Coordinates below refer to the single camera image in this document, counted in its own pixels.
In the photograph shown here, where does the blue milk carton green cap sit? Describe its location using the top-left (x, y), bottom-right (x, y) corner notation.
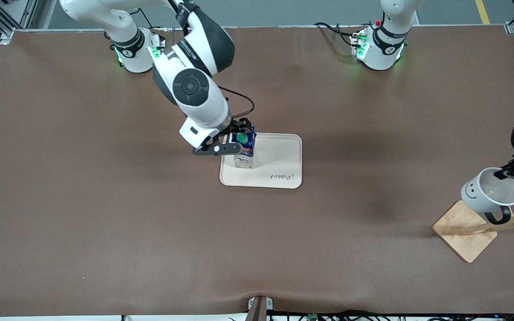
top-left (232, 126), bottom-right (257, 169)

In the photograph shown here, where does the white smiley mug black handle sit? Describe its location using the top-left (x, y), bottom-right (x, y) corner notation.
top-left (461, 167), bottom-right (514, 225)

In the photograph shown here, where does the wooden cup rack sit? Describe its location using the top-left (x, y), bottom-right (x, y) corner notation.
top-left (432, 200), bottom-right (514, 263)

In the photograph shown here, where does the beige plastic tray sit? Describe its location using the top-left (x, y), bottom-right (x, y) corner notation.
top-left (219, 132), bottom-right (303, 189)

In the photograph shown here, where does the brown table mat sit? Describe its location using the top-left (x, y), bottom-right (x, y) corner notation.
top-left (0, 26), bottom-right (514, 318)

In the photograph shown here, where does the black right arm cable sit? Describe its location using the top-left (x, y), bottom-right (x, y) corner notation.
top-left (215, 85), bottom-right (256, 119)

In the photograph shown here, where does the black left base cable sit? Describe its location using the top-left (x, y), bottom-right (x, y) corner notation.
top-left (314, 21), bottom-right (356, 47)

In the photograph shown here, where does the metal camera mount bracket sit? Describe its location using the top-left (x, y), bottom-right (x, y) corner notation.
top-left (247, 296), bottom-right (274, 321)

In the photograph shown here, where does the aluminium frame with diagonal bars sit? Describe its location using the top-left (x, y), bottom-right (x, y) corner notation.
top-left (0, 0), bottom-right (57, 45)

